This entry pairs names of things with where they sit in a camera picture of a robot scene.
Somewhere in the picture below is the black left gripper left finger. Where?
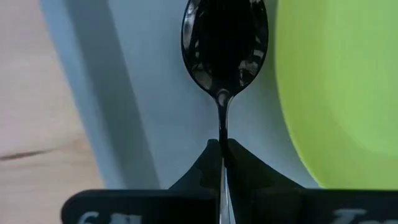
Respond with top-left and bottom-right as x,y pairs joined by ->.
60,138 -> 223,224

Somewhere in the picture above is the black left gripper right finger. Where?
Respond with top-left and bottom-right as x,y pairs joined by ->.
224,138 -> 398,224

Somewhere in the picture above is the lime green round plate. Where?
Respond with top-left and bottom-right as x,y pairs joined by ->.
274,0 -> 398,191

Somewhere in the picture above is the glossy black spoon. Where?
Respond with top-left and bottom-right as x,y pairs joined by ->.
180,0 -> 270,224

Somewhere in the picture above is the grey plastic tray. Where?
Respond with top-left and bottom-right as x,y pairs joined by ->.
39,0 -> 321,191

